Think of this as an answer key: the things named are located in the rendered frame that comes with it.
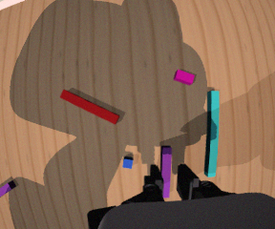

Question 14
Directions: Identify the red rod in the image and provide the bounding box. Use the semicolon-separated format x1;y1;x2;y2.
60;90;119;124

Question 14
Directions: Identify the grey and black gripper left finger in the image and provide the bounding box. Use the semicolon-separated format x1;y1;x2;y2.
87;164;164;229

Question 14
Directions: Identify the turquoise rod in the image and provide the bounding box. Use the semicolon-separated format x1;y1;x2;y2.
204;91;220;177

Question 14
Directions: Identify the small magenta block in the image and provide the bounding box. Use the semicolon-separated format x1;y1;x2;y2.
174;70;194;85

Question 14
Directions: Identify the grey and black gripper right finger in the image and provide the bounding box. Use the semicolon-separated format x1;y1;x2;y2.
177;164;236;200

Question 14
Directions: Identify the small blue cube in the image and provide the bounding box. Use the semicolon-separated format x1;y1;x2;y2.
122;156;133;169

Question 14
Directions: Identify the purple rod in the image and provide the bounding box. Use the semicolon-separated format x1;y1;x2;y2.
0;180;16;197
160;146;172;198

